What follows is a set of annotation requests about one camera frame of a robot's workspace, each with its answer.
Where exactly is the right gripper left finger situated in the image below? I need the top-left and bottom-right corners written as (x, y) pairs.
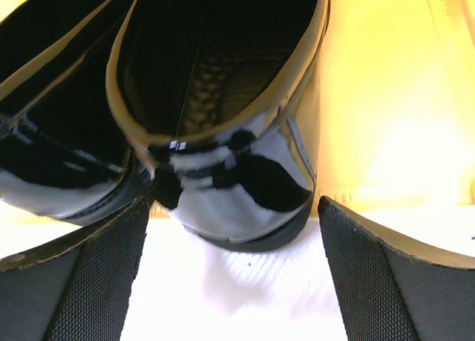
top-left (1, 197), bottom-right (149, 341)

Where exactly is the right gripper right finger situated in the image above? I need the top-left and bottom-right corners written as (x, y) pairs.
top-left (318, 196), bottom-right (474, 340)

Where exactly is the black loafer shoe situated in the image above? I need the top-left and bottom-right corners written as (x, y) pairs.
top-left (105, 0), bottom-right (330, 253)
top-left (1, 0), bottom-right (150, 226)

